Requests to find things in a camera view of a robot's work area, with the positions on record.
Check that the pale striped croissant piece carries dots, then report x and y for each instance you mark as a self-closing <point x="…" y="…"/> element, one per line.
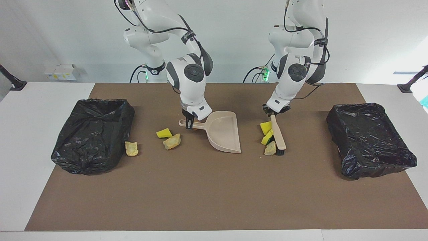
<point x="270" y="149"/>

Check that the teal object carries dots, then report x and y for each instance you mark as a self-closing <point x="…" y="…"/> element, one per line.
<point x="425" y="102"/>

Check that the beige plastic dustpan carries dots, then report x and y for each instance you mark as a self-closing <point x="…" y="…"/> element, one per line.
<point x="224" y="134"/>

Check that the bin lined with black bag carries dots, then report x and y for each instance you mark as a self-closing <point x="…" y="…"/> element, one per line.
<point x="90" y="140"/>
<point x="371" y="144"/>

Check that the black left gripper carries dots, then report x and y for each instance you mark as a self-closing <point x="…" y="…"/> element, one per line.
<point x="269" y="110"/>

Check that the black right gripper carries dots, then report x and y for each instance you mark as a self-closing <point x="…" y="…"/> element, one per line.
<point x="188" y="116"/>

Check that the yellowish bread chunk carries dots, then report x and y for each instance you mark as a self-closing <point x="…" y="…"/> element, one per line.
<point x="131" y="149"/>

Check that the yellow sponge with green pad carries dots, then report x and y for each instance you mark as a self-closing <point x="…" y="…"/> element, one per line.
<point x="267" y="137"/>

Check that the brown table mat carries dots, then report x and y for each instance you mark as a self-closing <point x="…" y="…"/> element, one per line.
<point x="200" y="207"/>

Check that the white socket boxes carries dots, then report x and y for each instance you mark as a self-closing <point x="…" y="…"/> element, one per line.
<point x="60" y="72"/>

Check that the pale orange-tinged bread chunk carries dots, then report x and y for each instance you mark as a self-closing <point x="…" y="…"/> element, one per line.
<point x="172" y="142"/>

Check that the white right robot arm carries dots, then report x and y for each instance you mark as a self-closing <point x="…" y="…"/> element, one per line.
<point x="190" y="87"/>

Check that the beige brush with black bristles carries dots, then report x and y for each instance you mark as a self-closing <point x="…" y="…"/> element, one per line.
<point x="279" y="134"/>

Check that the black camera stand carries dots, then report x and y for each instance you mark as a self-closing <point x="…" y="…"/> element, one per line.
<point x="13" y="82"/>
<point x="409" y="83"/>

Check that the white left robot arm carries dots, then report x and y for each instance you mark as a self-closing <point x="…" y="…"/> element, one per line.
<point x="291" y="87"/>

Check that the plain yellow sponge piece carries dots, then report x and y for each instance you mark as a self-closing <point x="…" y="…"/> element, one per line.
<point x="265" y="127"/>

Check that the yellow sponge wedge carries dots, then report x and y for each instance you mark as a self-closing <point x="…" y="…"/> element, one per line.
<point x="164" y="133"/>

